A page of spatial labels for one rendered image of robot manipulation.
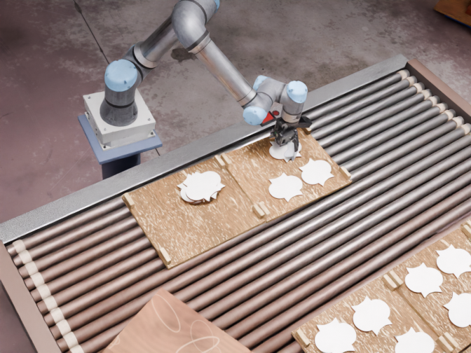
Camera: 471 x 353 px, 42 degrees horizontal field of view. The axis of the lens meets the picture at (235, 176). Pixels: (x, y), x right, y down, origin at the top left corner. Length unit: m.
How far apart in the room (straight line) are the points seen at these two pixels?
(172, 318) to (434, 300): 0.92
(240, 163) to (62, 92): 1.86
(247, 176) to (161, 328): 0.76
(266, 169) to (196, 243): 0.44
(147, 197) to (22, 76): 2.04
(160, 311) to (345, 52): 3.02
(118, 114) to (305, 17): 2.61
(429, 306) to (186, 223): 0.90
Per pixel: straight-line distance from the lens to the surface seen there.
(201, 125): 3.83
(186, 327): 1.92
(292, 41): 4.55
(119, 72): 2.37
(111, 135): 2.48
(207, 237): 2.20
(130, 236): 2.22
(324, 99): 2.79
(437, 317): 2.26
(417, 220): 2.47
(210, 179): 2.30
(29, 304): 2.09
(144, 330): 1.91
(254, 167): 2.42
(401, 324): 2.19
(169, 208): 2.27
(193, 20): 2.09
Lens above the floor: 2.78
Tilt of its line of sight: 51 degrees down
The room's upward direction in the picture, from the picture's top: 10 degrees clockwise
